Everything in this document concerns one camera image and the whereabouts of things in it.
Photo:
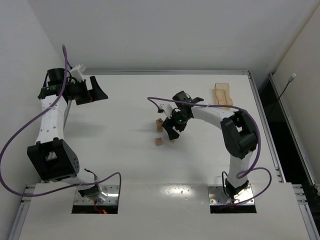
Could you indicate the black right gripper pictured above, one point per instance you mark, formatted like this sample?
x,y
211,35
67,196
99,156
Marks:
x,y
169,124

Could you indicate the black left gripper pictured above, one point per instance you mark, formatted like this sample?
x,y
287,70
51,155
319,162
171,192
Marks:
x,y
88,90

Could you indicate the plain wood block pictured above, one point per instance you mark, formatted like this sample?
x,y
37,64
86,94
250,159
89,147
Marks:
x,y
158,141
159,128

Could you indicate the wood block letter H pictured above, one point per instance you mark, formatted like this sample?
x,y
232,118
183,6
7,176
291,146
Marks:
x,y
159,122

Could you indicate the clear plastic block container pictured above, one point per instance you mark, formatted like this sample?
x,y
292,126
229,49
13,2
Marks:
x,y
221,94

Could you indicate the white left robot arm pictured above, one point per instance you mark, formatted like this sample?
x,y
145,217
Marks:
x,y
52,157

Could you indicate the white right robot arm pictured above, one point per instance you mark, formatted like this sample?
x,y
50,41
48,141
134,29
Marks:
x,y
238,130

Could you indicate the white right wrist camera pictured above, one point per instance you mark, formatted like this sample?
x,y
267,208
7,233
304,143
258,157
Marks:
x,y
166,109

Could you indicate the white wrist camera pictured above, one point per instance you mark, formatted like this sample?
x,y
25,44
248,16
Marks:
x,y
77,72
166,109

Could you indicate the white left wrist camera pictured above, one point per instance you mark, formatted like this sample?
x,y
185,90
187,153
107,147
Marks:
x,y
77,72

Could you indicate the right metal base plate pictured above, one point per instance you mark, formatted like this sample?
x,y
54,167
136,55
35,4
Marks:
x,y
217,197

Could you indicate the metal base plate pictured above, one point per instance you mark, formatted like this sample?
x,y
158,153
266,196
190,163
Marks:
x,y
108,197
217,197

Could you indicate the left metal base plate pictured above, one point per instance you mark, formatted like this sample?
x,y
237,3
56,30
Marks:
x,y
108,197

